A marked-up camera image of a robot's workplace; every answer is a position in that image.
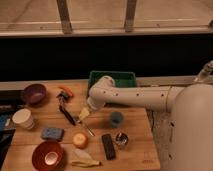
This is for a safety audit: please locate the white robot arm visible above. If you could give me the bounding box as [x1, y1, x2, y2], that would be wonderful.
[87, 76, 213, 171]

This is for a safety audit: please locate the blue cup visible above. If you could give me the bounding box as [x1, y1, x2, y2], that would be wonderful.
[110, 111, 124, 128]

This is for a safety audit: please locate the small metal cup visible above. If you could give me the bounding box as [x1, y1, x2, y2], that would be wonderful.
[115, 132, 129, 149]

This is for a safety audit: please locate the white paper cup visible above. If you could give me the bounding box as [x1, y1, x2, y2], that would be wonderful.
[12, 108, 35, 130]

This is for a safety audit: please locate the orange fruit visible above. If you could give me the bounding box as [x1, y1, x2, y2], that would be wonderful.
[72, 133, 88, 149]

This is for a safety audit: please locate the orange carrot toy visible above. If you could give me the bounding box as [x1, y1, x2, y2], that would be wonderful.
[59, 86, 74, 97]

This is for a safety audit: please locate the blue sponge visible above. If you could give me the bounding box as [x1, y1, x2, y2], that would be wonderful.
[41, 127, 64, 141]

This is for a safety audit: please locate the black remote control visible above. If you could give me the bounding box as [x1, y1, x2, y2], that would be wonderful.
[102, 134, 116, 160]

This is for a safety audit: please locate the banana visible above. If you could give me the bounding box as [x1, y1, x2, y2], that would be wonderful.
[71, 148, 101, 168]

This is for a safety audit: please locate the green plastic tray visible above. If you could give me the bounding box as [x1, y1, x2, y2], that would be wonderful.
[87, 70, 137, 96]

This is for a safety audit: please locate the purple bowl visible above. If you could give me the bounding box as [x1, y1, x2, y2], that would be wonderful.
[21, 84, 47, 105]

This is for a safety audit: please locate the red bowl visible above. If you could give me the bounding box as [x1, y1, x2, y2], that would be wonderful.
[32, 141, 64, 171]

